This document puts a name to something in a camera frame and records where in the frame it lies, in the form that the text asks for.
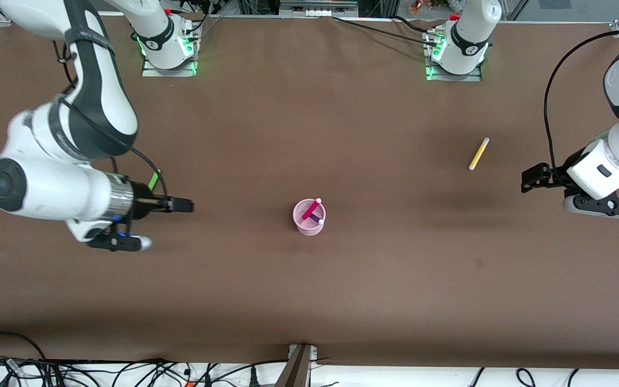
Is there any pink cup pen holder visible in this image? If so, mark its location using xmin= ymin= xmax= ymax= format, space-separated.
xmin=292 ymin=198 xmax=327 ymax=237

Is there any yellow highlighter pen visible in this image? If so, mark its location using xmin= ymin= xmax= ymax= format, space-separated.
xmin=468 ymin=137 xmax=490 ymax=171

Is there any brown table cover sheet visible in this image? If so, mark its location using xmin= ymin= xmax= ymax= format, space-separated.
xmin=0 ymin=13 xmax=619 ymax=371

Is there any white power strip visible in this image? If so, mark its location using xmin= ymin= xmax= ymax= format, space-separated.
xmin=279 ymin=0 xmax=358 ymax=18

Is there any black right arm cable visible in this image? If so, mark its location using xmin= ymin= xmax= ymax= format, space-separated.
xmin=53 ymin=39 xmax=171 ymax=213

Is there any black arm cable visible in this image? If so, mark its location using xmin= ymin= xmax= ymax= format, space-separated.
xmin=544 ymin=29 xmax=619 ymax=187
xmin=53 ymin=39 xmax=171 ymax=213

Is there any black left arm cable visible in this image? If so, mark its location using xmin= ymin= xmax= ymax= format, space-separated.
xmin=544 ymin=29 xmax=619 ymax=187

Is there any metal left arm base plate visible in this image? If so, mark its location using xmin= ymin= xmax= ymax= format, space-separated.
xmin=426 ymin=59 xmax=483 ymax=82

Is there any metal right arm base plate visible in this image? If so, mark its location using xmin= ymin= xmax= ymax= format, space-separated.
xmin=142 ymin=54 xmax=198 ymax=77

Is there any silver corner bracket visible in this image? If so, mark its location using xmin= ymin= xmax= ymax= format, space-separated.
xmin=288 ymin=344 xmax=319 ymax=367

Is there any aluminium profile post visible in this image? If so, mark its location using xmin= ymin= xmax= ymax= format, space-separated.
xmin=275 ymin=344 xmax=313 ymax=387

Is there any long black table cable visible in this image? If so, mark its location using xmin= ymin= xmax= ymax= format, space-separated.
xmin=333 ymin=16 xmax=442 ymax=45

